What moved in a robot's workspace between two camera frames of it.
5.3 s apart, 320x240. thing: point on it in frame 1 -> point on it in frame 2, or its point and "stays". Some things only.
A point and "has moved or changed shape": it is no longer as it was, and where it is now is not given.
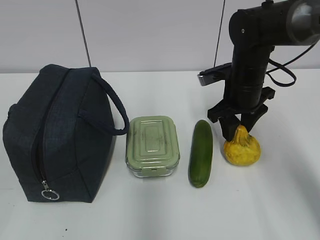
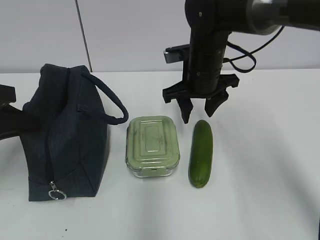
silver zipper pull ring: x=49 y=194 -> x=51 y=182
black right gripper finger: x=248 y=120 -> x=213 y=102
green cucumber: x=200 y=164 stays
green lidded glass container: x=152 y=149 stays
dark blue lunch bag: x=59 y=131 has moved or changed shape
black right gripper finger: x=229 y=125 -> x=186 y=106
